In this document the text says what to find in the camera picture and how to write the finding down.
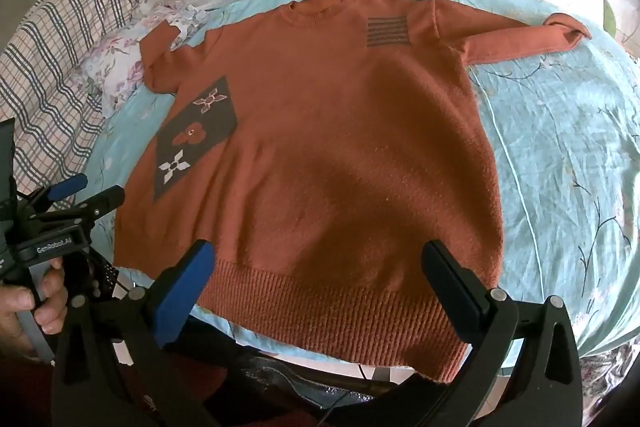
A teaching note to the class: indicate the light blue floral blanket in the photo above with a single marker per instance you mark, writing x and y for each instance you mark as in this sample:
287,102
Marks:
550,132

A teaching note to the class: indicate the person's left hand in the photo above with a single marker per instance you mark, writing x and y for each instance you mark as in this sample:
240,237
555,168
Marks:
52,292

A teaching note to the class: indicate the pale floral bed sheet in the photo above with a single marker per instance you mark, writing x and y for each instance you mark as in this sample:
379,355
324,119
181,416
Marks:
607,374

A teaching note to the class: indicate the plaid checked blanket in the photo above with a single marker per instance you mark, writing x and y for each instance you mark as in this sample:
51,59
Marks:
50,57

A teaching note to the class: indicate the orange knit sweater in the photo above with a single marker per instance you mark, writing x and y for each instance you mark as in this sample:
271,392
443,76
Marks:
325,157

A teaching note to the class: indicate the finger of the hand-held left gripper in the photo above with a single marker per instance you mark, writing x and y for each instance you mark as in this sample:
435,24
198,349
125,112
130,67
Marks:
67,188
107,201

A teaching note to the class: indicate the pink floral pillow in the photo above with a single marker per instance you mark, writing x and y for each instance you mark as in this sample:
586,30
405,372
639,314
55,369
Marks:
115,57

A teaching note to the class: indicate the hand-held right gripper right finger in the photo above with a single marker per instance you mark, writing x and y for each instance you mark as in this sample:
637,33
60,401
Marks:
457,302

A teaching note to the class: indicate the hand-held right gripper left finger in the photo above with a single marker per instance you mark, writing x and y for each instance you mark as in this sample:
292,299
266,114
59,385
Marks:
181,302

